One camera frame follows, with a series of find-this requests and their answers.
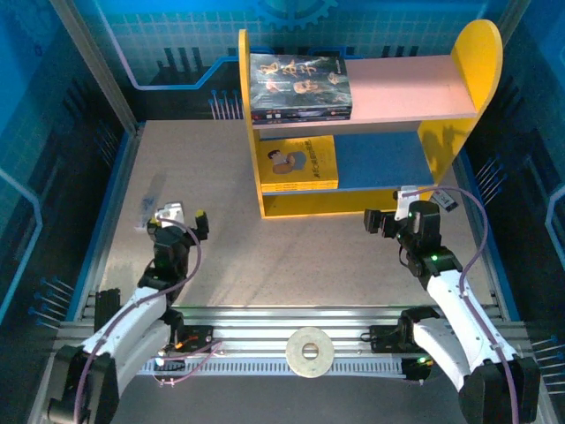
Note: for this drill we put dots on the dark portrait cover book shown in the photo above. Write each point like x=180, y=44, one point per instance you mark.
x=282, y=119
x=300, y=84

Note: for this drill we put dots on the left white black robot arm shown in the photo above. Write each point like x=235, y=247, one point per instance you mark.
x=128, y=318

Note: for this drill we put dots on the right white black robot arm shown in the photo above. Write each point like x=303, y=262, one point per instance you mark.
x=459, y=318

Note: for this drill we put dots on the clear tape strip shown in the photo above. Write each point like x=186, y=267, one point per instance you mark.
x=150, y=201

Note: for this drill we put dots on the small black card device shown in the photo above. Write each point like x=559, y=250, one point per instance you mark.
x=446, y=201

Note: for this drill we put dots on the blue table edge strip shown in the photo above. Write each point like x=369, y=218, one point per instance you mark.
x=110, y=199
x=499, y=265

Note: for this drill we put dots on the small black controller board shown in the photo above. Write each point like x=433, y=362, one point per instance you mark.
x=170, y=365
x=415, y=373

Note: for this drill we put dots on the yellow pink blue bookshelf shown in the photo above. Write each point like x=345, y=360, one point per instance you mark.
x=397, y=88

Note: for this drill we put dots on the white tape roll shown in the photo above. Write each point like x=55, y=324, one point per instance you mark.
x=293, y=353

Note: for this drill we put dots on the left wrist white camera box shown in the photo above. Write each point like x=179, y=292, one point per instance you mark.
x=172, y=214

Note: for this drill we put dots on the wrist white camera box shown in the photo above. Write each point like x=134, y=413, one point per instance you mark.
x=172, y=214
x=402, y=205

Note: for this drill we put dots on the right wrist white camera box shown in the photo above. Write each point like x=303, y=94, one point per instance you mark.
x=402, y=205

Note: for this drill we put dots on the black metal bracket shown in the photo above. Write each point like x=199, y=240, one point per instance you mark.
x=106, y=300

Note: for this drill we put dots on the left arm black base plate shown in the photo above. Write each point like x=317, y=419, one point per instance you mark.
x=198, y=338

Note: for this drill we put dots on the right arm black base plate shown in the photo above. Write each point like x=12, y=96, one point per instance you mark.
x=384, y=338

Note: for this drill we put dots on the aluminium frame rail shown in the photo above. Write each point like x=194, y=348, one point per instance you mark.
x=265, y=324

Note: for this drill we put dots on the aluminium corner post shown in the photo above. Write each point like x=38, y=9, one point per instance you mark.
x=100, y=70
x=514, y=15

